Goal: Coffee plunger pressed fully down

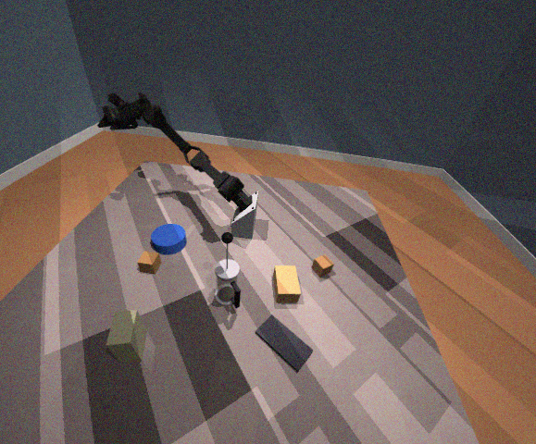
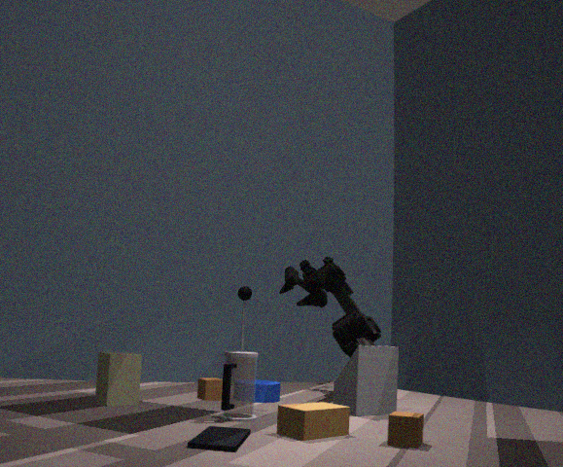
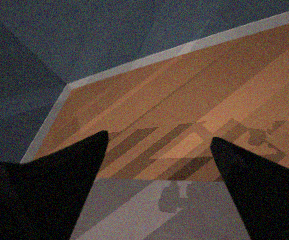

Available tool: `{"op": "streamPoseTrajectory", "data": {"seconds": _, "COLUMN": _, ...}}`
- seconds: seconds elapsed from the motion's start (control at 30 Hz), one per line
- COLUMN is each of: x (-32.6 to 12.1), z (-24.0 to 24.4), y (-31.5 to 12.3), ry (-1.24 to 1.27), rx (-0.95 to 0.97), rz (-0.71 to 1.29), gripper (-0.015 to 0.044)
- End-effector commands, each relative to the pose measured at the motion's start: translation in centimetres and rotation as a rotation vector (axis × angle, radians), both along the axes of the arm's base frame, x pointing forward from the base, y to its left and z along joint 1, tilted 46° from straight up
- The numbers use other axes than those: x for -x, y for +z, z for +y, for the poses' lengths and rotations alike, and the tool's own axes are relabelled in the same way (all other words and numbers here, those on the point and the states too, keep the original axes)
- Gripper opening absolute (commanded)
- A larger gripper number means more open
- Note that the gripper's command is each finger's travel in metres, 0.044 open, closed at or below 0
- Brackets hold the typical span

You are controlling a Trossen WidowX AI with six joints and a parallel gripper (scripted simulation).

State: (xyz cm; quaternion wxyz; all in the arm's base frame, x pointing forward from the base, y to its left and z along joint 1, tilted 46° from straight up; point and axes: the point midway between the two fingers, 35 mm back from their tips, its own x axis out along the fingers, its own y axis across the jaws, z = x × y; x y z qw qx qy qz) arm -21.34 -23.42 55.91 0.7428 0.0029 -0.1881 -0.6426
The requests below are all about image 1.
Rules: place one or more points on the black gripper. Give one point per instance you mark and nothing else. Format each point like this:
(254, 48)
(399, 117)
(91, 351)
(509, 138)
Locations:
(120, 120)

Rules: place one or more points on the blue short cylinder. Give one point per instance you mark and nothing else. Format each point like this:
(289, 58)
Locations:
(169, 239)

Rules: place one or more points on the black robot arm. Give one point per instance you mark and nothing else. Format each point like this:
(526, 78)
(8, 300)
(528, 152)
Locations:
(228, 186)

